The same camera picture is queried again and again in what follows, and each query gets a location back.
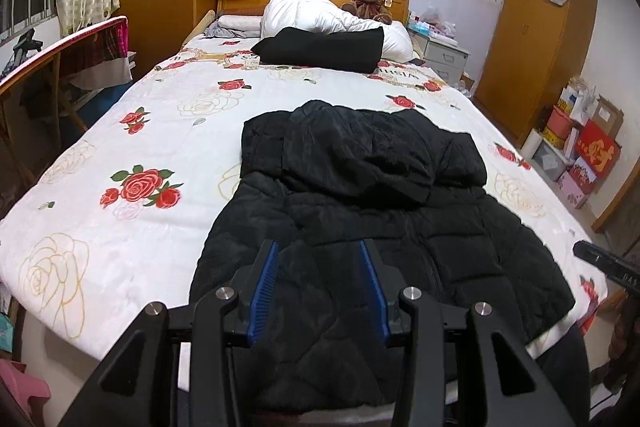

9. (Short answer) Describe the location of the pink plastic bucket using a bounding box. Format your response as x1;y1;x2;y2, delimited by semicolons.
545;106;573;138

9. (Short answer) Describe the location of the black hooded puffer jacket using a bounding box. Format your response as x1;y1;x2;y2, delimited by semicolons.
189;99;576;413

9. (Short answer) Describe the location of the white paper bag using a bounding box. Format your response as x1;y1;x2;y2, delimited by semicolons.
557;77;598;122

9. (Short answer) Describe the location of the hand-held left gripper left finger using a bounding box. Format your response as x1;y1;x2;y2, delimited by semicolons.
57;239;281;427

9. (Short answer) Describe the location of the wooden wardrobe with hanging bag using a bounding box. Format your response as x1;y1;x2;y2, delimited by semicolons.
474;0;600;148

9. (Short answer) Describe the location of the crumpled clear plastic bag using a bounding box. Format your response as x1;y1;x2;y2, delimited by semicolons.
417;4;457;38

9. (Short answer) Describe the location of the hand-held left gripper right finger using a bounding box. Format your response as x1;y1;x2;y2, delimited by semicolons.
359;238;586;427

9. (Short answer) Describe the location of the teal cardboard box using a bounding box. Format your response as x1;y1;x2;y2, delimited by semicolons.
0;312;16;353

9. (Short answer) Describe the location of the large white pillow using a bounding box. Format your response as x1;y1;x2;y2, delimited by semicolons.
261;0;417;60

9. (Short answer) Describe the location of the white paper roll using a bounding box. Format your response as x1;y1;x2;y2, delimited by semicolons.
520;129;543;160

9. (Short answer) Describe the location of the red gift box gold print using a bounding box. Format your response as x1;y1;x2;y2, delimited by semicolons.
575;119;622;178

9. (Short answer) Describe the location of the wooden table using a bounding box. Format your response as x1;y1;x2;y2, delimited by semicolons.
0;16;128;188

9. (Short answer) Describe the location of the clear plastic storage bin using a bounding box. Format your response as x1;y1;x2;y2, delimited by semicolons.
532;142;568;180

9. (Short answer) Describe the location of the small white folded pillow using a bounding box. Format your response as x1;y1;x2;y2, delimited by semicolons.
217;14;263;38

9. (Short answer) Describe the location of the red plaid cloth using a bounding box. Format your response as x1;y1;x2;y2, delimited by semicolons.
62;17;136;90

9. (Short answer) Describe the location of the white floral rose blanket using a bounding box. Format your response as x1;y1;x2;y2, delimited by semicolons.
0;34;608;358

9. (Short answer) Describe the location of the brown cardboard box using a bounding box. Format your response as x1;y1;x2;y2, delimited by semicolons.
592;96;625;138

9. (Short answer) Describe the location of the pink plastic stool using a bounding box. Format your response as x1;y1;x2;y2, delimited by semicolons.
0;359;51;427

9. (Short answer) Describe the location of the pink printed gift box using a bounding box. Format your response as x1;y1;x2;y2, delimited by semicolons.
556;157;598;208

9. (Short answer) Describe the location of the brown teddy bear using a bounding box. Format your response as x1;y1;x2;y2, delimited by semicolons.
342;0;393;25

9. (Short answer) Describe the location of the grey drawer nightstand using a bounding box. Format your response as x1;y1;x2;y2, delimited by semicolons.
410;29;472;82

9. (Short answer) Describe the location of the black folded cloth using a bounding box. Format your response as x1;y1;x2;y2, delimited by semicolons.
250;26;385;74

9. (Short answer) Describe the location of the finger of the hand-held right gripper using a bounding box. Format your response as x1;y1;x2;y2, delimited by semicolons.
572;241;640;294

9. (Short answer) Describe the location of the person's right forearm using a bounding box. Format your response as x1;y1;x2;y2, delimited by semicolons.
590;299;640;427

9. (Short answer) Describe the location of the wooden furniture panel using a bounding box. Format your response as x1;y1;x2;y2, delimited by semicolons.
592;179;640;233

